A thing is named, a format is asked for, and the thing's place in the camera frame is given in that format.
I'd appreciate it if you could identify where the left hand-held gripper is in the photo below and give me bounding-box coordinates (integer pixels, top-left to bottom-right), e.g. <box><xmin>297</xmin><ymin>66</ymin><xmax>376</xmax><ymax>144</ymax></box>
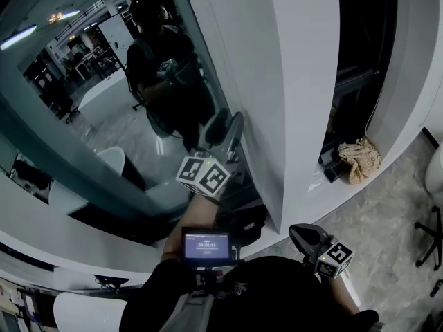
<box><xmin>176</xmin><ymin>108</ymin><xmax>249</xmax><ymax>199</ymax></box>

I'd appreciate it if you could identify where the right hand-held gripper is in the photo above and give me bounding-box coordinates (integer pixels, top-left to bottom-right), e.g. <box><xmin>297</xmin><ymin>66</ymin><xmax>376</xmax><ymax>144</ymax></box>
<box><xmin>289</xmin><ymin>223</ymin><xmax>354</xmax><ymax>279</ymax></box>

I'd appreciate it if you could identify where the person's left forearm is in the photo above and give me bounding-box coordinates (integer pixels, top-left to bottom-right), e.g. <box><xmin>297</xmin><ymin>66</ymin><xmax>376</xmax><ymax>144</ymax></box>
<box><xmin>161</xmin><ymin>194</ymin><xmax>222</xmax><ymax>264</ymax></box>

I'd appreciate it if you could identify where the person's right forearm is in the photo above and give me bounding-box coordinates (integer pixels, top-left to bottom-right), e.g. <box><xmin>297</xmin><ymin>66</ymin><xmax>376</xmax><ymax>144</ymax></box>
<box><xmin>320</xmin><ymin>275</ymin><xmax>361</xmax><ymax>316</ymax></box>

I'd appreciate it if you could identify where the clear plastic sheet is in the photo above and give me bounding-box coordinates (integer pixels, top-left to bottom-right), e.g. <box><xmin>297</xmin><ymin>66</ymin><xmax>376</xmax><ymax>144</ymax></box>
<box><xmin>307</xmin><ymin>171</ymin><xmax>329</xmax><ymax>194</ymax></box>

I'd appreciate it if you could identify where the flat black bag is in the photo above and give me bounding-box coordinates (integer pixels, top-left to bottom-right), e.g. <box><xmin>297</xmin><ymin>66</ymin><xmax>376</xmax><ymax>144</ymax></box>
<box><xmin>216</xmin><ymin>204</ymin><xmax>268</xmax><ymax>247</ymax></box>

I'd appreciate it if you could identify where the person's black shirt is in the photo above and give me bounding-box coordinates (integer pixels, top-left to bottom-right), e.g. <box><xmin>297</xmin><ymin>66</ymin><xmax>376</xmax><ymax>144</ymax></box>
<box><xmin>119</xmin><ymin>256</ymin><xmax>380</xmax><ymax>332</ymax></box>

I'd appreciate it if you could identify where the small black box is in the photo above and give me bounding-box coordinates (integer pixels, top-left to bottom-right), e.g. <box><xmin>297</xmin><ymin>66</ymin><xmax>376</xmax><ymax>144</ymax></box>
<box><xmin>320</xmin><ymin>149</ymin><xmax>347</xmax><ymax>183</ymax></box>

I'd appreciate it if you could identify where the beige patterned cloth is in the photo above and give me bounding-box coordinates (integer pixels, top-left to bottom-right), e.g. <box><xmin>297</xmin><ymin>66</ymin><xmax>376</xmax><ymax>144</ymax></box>
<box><xmin>338</xmin><ymin>136</ymin><xmax>382</xmax><ymax>185</ymax></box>

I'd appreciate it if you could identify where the small black display screen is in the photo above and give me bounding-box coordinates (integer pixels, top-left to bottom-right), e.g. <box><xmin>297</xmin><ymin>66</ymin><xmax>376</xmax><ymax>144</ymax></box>
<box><xmin>181</xmin><ymin>226</ymin><xmax>243</xmax><ymax>290</ymax></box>

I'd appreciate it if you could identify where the black office chair base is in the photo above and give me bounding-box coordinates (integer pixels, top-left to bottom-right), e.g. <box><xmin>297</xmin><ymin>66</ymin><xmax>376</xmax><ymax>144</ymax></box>
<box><xmin>414</xmin><ymin>205</ymin><xmax>443</xmax><ymax>268</ymax></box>

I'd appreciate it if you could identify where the black framed window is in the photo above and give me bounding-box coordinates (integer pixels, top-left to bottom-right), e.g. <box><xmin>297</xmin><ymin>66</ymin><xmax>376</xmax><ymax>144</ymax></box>
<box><xmin>0</xmin><ymin>0</ymin><xmax>266</xmax><ymax>248</ymax></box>
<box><xmin>318</xmin><ymin>0</ymin><xmax>399</xmax><ymax>183</ymax></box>

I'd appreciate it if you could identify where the black floor faucet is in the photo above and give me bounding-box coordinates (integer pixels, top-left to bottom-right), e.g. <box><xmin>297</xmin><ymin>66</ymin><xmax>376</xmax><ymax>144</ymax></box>
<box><xmin>93</xmin><ymin>273</ymin><xmax>131</xmax><ymax>292</ymax></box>

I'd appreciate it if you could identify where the white bathtub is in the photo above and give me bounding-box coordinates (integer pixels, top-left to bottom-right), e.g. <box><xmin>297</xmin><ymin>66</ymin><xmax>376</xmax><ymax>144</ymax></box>
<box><xmin>53</xmin><ymin>291</ymin><xmax>129</xmax><ymax>332</ymax></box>

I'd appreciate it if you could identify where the thin white window cord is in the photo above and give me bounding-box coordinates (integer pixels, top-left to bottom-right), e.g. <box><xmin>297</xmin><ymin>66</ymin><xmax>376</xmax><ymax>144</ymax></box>
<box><xmin>365</xmin><ymin>57</ymin><xmax>386</xmax><ymax>134</ymax></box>

